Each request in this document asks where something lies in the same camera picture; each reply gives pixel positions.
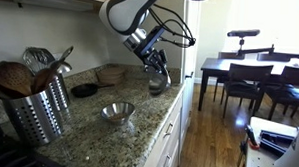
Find wooden slotted spoon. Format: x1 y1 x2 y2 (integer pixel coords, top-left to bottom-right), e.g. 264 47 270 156
0 61 35 98

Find metal drawer handle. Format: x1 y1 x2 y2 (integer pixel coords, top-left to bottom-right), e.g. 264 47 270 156
163 122 174 139
161 153 172 167

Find under-cabinet light fixture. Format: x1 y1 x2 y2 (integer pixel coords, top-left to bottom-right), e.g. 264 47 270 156
11 0 95 14

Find robot cart table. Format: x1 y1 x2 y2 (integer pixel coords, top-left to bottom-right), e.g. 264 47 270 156
245 116 299 167

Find kitchen base cabinet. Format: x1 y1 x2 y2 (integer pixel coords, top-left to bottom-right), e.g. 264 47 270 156
140 82 186 167

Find stainless gas stove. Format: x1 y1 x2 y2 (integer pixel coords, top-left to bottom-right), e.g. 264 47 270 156
0 102 73 167

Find brown food pieces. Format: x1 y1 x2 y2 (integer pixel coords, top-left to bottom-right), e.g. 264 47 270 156
108 112 127 123

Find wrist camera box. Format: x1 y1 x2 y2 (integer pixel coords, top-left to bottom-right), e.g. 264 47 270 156
143 25 166 53

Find metal spoon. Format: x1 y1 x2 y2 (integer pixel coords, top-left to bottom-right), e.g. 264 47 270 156
59 45 75 64

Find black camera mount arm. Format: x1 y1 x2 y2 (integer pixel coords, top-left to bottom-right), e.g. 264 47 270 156
235 37 276 61

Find dark wooden dining table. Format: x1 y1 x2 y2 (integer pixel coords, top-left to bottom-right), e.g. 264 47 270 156
198 54 299 116

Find empty silver bowl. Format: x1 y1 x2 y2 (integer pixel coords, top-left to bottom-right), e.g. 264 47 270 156
100 101 137 126

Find small perforated steel utensil holder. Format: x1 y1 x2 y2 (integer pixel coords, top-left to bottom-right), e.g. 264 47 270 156
47 73 73 113

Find black cast iron skillet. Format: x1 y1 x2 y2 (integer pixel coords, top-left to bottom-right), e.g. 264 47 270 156
70 82 115 100

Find steel ladle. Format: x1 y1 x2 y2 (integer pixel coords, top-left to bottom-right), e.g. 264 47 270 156
56 60 73 75

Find black stereo camera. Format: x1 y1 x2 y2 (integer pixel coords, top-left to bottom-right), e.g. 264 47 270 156
226 27 261 39

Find dark dining chair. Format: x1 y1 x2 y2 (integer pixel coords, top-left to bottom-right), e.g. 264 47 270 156
212 51 247 104
256 51 292 62
263 65 299 123
220 62 274 121

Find white tall cabinet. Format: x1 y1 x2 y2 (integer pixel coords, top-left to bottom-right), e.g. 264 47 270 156
177 0 201 153

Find large perforated steel utensil holder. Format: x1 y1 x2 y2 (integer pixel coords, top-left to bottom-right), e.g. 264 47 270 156
0 87 66 149

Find black red clamp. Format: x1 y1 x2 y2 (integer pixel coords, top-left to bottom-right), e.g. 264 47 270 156
237 125 261 167

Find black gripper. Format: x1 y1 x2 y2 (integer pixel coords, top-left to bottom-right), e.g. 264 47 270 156
141 46 172 76

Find black tool case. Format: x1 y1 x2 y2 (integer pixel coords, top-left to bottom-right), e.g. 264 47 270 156
258 129 296 157

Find silver bowl holding food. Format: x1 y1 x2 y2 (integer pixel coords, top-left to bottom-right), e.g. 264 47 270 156
147 66 173 97

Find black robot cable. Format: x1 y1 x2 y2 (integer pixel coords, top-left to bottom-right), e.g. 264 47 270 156
147 0 213 50

